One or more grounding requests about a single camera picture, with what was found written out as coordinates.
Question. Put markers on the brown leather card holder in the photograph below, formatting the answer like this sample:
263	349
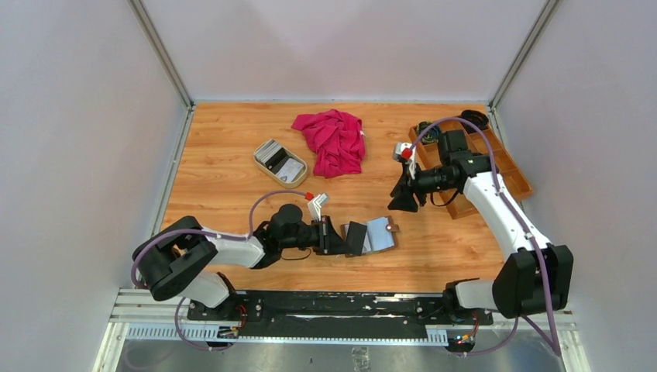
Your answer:
381	235

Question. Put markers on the stack of credit cards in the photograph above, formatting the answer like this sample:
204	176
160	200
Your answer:
277	156

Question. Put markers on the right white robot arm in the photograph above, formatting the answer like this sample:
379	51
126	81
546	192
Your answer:
536	273

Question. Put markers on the aluminium frame rail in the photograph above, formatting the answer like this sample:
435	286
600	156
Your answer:
147	319

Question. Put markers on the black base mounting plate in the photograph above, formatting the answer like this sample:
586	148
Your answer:
334	315

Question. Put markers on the beige card tray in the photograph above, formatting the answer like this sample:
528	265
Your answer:
281	164

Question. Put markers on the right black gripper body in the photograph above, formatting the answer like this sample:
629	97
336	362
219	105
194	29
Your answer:
429	180

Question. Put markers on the crumpled pink cloth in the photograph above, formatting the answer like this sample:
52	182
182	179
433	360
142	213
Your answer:
336	138

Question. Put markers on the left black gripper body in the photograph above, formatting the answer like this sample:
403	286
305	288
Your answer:
318	235

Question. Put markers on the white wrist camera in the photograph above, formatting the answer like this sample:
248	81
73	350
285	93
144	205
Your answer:
405	154
315	204

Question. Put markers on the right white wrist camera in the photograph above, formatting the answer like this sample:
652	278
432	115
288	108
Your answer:
405	154

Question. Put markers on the black credit card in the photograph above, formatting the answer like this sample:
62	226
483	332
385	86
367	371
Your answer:
355	238

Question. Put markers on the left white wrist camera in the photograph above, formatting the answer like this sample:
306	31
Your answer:
315	204

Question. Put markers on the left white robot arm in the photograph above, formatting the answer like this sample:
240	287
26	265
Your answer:
173	262

